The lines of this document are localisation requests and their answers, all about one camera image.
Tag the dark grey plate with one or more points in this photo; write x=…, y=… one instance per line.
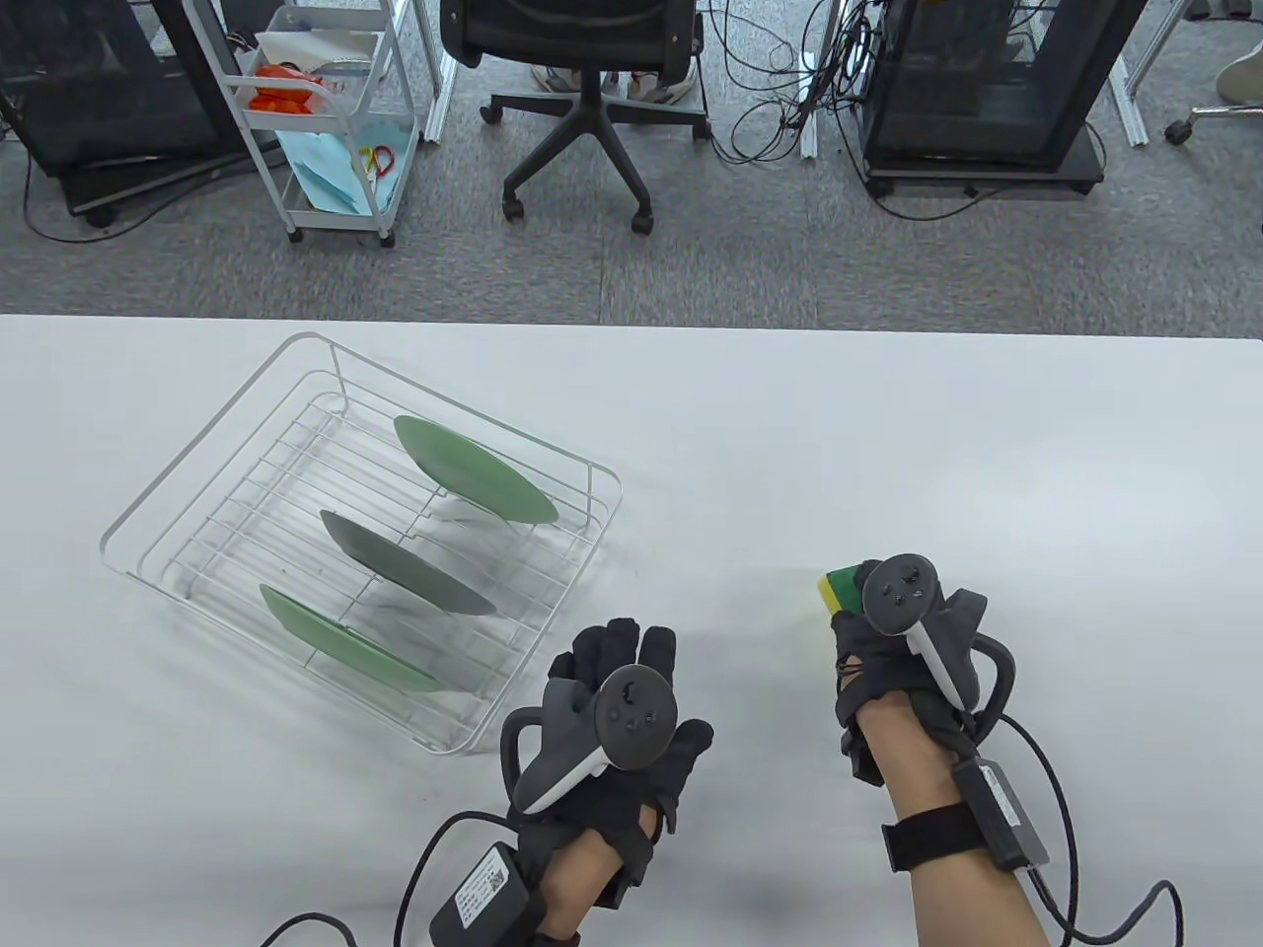
x=405, y=564

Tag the black office chair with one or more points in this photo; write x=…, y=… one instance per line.
x=572, y=30

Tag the person's right hand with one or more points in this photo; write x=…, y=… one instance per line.
x=868, y=671

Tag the orange item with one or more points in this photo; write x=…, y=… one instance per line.
x=281, y=91

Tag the yellow green sponge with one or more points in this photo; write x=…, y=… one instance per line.
x=841, y=590

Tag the person's left little finger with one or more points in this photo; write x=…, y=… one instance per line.
x=560, y=666

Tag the white utility cart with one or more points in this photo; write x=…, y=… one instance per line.
x=326, y=118

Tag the person's left hand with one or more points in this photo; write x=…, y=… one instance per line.
x=631, y=784

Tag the grey controller on left glove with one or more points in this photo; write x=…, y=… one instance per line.
x=631, y=715

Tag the person's right forearm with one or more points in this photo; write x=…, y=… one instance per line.
x=972, y=912

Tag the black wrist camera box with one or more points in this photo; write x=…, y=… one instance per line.
x=483, y=893
x=999, y=809

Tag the grey controller on glove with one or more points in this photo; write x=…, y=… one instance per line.
x=631, y=715
x=903, y=592

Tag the person's left middle finger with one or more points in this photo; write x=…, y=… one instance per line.
x=622, y=646

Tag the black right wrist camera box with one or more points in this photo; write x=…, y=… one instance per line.
x=999, y=809

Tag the person's right fingers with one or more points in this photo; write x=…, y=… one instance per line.
x=851, y=631

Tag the person's left forearm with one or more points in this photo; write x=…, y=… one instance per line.
x=572, y=888

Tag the grey chair base with caster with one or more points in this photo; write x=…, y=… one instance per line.
x=1209, y=118

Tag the teal plastic bag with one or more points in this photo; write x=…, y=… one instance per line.
x=340, y=168

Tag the black mesh cabinet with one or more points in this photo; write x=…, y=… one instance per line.
x=109, y=79
x=977, y=79

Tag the person's left thumb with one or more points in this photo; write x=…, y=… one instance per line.
x=691, y=742

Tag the silver aluminium frame leg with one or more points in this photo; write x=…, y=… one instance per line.
x=436, y=99
x=817, y=89
x=1127, y=99

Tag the grey controller on right glove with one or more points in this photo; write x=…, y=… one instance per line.
x=903, y=592

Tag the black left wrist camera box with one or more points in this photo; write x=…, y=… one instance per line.
x=483, y=893

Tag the light green plate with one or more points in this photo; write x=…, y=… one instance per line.
x=335, y=636

